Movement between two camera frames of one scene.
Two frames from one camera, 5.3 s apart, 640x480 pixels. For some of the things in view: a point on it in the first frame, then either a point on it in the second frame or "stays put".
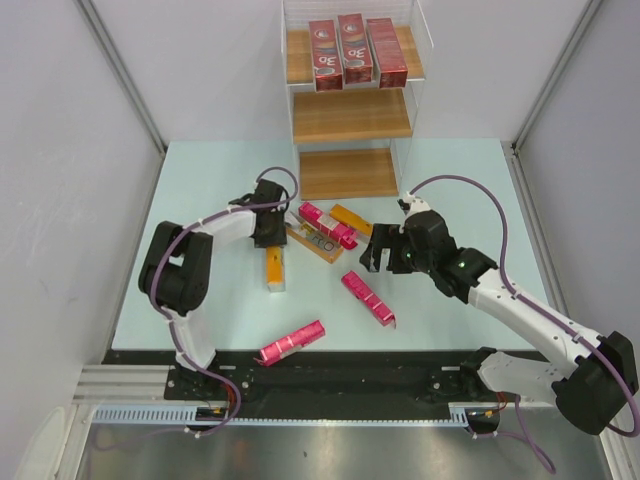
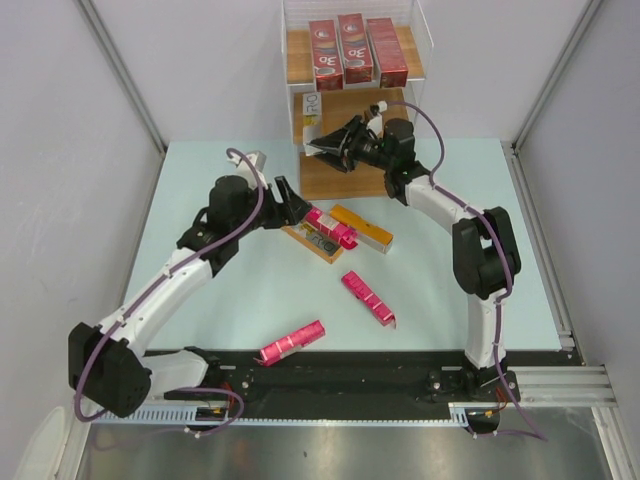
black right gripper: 385,236 to 334,142
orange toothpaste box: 275,268 to 312,122
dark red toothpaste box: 391,66 stays put
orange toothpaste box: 352,220 stays put
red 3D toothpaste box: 325,55 stays put
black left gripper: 279,238 to 290,211
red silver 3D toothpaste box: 355,48 stays put
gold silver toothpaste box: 313,239 stays put
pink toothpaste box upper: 328,226 stays put
